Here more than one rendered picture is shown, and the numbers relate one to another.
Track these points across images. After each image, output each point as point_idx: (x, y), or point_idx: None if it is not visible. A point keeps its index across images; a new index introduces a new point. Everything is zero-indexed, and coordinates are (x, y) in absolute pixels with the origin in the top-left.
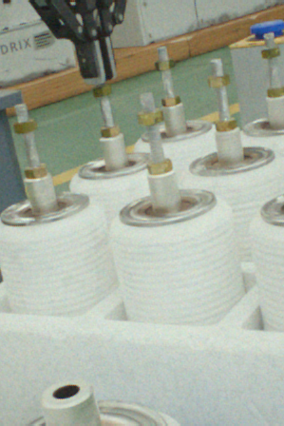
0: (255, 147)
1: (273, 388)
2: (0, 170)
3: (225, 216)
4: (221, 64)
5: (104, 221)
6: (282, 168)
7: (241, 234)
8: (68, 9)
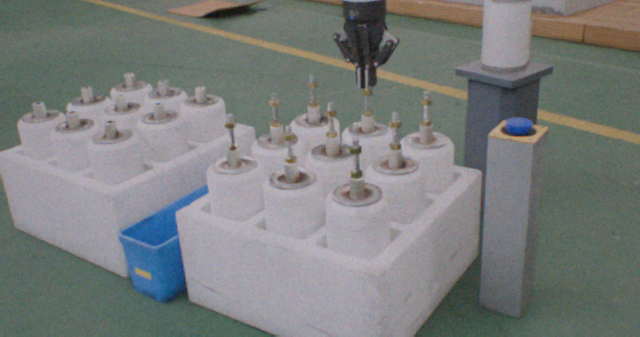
0: (346, 156)
1: None
2: (490, 116)
3: (263, 154)
4: (329, 106)
5: (307, 137)
6: (317, 166)
7: None
8: (344, 49)
